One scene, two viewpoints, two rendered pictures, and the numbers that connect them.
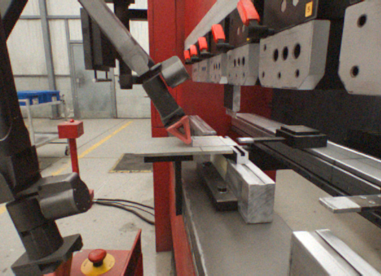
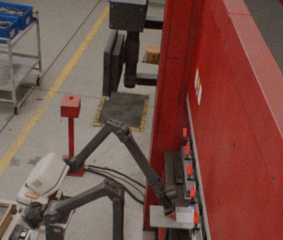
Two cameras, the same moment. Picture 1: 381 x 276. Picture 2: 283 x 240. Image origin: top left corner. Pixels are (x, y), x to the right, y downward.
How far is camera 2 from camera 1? 220 cm
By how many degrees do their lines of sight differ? 22
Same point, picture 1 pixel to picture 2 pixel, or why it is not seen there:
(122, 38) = (150, 176)
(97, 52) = (113, 82)
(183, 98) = (180, 131)
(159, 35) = (167, 87)
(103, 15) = (142, 164)
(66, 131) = (68, 111)
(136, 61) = (156, 188)
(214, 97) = not seen: hidden behind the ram
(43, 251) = not seen: outside the picture
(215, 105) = not seen: hidden behind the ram
